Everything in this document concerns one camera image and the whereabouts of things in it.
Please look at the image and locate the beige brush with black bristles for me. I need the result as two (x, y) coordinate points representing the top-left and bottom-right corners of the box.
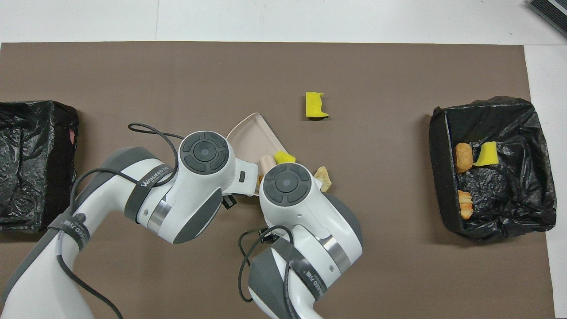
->
(260, 155), (277, 178)

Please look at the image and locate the beige plastic dustpan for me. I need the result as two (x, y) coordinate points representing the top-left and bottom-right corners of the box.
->
(226, 112), (286, 198)

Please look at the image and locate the beige bread chunk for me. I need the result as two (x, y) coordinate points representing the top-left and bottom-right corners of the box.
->
(314, 166), (333, 193)

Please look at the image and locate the notched yellow sponge piece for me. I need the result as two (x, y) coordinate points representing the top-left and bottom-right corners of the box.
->
(305, 91), (330, 120)

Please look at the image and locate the cream pastry piece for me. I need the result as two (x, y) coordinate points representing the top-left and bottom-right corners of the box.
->
(458, 190), (474, 220)

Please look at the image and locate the brown bread roll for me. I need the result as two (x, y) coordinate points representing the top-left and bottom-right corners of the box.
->
(454, 142), (474, 174)

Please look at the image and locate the plain yellow sponge piece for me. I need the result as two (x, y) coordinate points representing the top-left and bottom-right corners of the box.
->
(473, 141), (499, 167)

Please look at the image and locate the bin lined with black bag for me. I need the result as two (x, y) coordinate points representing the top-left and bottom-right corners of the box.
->
(429, 96), (557, 242)
(0, 101), (80, 233)

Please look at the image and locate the brown table mat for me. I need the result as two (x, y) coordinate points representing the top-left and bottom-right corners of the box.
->
(0, 41), (554, 319)

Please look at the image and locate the black ribbed device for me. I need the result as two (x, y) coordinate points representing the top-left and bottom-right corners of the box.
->
(526, 0), (567, 38)

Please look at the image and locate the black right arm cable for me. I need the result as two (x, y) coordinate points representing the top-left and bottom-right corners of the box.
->
(238, 226), (293, 304)

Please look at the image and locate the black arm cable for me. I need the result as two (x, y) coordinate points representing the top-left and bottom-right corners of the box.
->
(238, 226), (293, 304)
(58, 123), (186, 319)

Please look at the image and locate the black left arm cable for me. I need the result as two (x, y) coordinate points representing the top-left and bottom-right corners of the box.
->
(58, 123), (186, 319)

